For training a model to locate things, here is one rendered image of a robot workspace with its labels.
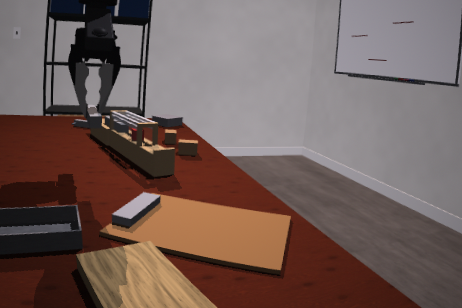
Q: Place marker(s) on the small brown block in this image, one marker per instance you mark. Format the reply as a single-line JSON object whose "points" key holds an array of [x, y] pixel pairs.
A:
{"points": [[170, 136], [187, 147]]}

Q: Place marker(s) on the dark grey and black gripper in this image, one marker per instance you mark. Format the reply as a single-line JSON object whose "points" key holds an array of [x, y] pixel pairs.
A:
{"points": [[79, 71]]}

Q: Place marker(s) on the tan flat board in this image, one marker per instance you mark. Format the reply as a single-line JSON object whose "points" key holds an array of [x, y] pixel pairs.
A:
{"points": [[219, 234]]}

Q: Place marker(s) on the light brown wooden board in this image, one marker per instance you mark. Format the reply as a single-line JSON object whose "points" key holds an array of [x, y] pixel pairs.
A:
{"points": [[137, 276]]}

